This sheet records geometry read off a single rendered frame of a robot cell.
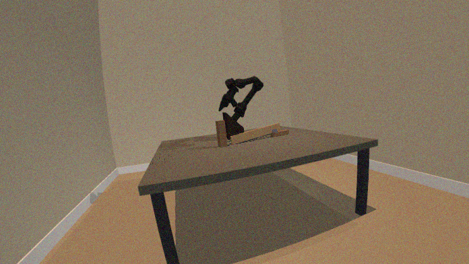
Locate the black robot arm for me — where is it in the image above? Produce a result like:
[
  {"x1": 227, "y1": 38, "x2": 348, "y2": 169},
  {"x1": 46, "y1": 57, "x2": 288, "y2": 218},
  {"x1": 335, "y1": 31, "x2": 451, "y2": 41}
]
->
[{"x1": 225, "y1": 76, "x2": 263, "y2": 121}]

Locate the brown wooden rail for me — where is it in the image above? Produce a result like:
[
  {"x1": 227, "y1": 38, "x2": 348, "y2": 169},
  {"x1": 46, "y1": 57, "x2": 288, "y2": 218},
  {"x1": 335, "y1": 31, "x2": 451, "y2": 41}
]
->
[{"x1": 230, "y1": 123, "x2": 280, "y2": 145}]

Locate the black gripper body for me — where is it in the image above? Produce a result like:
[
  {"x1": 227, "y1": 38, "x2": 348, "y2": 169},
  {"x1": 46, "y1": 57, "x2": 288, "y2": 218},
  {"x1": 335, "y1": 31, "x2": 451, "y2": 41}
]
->
[{"x1": 223, "y1": 91, "x2": 235, "y2": 101}]

